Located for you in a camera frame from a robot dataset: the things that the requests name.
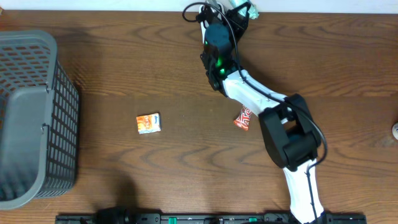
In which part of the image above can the orange small box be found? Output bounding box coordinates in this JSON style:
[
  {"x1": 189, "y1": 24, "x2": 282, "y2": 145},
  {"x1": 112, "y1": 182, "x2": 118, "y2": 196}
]
[{"x1": 136, "y1": 113, "x2": 161, "y2": 134}]

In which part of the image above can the red chocolate bar wrapper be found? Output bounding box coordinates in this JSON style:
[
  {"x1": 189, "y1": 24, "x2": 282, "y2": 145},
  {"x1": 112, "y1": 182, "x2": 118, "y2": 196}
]
[{"x1": 234, "y1": 106, "x2": 252, "y2": 131}]

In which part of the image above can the grey plastic basket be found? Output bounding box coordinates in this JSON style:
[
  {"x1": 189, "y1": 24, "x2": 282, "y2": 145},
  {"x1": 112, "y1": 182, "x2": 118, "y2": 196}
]
[{"x1": 1, "y1": 30, "x2": 80, "y2": 210}]

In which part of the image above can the green lid jar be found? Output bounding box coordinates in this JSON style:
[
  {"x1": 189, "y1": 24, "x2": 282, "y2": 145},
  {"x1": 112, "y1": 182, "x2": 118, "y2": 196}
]
[{"x1": 392, "y1": 123, "x2": 398, "y2": 139}]

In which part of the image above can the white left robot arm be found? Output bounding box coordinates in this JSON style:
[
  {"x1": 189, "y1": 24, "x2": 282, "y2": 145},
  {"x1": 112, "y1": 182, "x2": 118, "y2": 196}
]
[{"x1": 93, "y1": 207, "x2": 134, "y2": 224}]

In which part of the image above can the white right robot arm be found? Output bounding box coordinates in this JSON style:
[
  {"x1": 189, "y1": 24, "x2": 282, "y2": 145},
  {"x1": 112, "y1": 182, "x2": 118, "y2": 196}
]
[{"x1": 195, "y1": 1, "x2": 327, "y2": 223}]

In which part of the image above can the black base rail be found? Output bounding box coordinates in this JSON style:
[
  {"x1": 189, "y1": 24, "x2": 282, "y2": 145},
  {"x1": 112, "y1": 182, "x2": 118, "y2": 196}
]
[{"x1": 55, "y1": 212, "x2": 368, "y2": 224}]

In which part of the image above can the white barcode scanner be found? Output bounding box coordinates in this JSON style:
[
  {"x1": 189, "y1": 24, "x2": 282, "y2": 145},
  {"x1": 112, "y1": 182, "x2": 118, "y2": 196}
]
[{"x1": 200, "y1": 0, "x2": 225, "y2": 43}]

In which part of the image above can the mint green wipes packet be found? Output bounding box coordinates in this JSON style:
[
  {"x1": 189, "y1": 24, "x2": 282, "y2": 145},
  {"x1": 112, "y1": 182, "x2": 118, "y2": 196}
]
[{"x1": 229, "y1": 0, "x2": 259, "y2": 20}]

